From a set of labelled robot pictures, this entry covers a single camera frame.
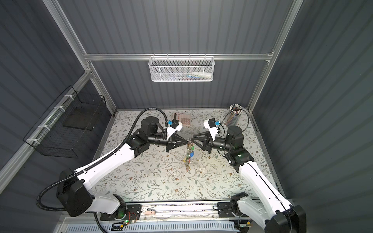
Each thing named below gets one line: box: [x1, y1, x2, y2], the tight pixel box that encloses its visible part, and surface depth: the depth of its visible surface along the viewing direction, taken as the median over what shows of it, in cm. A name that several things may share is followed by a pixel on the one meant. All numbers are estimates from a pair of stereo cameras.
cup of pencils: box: [225, 103, 243, 127], surface depth 99 cm
